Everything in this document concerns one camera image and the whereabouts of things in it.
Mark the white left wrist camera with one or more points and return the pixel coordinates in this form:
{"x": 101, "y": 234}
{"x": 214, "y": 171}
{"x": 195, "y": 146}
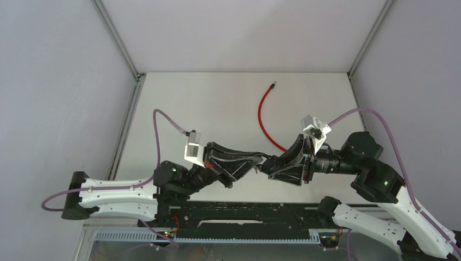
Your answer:
{"x": 193, "y": 150}

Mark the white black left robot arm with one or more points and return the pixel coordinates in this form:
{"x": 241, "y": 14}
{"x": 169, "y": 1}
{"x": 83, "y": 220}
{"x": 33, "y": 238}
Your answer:
{"x": 150, "y": 199}

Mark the aluminium frame rail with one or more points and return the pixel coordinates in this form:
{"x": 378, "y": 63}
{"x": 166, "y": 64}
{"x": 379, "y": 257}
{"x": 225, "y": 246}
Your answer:
{"x": 388, "y": 78}
{"x": 109, "y": 93}

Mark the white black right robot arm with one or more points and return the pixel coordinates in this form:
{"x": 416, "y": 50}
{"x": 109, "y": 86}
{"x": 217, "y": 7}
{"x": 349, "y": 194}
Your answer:
{"x": 414, "y": 234}

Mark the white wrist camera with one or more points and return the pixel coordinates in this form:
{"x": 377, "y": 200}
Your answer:
{"x": 316, "y": 130}
{"x": 193, "y": 150}

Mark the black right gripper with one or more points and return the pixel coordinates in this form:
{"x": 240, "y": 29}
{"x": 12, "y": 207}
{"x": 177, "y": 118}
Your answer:
{"x": 300, "y": 168}

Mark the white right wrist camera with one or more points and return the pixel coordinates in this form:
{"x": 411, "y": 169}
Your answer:
{"x": 316, "y": 130}

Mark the aluminium frame rail left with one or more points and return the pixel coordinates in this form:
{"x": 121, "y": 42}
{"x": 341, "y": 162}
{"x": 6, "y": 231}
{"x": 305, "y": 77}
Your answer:
{"x": 109, "y": 93}

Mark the aluminium frame rail right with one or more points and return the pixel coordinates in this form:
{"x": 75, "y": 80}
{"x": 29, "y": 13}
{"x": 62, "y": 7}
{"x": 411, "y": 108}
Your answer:
{"x": 388, "y": 78}

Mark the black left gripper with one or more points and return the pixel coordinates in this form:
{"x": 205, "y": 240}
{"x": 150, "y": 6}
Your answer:
{"x": 236, "y": 166}

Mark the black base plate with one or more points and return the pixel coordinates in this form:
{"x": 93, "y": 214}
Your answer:
{"x": 204, "y": 220}

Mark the black padlock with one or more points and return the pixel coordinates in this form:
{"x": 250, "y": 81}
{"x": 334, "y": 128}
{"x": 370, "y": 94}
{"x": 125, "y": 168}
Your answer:
{"x": 269, "y": 164}

